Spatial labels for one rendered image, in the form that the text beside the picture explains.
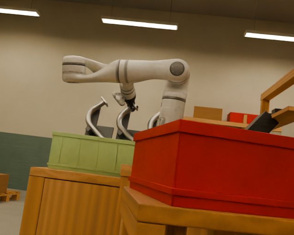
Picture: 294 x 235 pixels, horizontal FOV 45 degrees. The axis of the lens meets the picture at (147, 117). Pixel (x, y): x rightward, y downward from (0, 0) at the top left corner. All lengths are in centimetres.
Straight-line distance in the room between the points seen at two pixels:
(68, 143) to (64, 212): 31
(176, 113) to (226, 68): 713
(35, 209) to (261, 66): 748
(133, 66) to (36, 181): 64
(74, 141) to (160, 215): 120
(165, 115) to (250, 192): 81
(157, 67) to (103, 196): 58
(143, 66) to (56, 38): 764
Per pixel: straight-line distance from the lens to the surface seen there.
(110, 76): 138
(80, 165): 164
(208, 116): 757
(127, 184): 117
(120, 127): 188
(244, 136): 53
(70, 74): 142
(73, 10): 911
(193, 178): 50
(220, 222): 50
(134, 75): 135
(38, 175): 158
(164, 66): 133
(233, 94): 829
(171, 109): 131
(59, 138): 167
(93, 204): 152
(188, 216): 49
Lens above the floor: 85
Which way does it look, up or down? 8 degrees up
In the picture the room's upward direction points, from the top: 7 degrees clockwise
